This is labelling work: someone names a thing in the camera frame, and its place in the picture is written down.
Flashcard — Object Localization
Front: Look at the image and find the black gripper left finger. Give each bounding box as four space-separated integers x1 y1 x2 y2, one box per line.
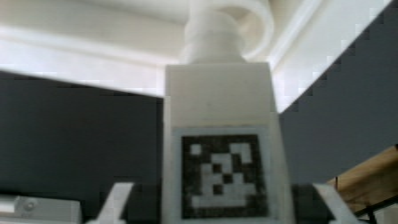
87 182 135 224

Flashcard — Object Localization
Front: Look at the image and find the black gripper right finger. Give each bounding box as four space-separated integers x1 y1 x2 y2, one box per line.
312 184 362 224

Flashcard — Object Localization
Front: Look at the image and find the white table leg with tag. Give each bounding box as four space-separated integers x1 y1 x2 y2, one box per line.
161 8 295 224

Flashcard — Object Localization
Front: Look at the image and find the white L-shaped fence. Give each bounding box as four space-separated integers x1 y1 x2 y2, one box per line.
0 195 81 224

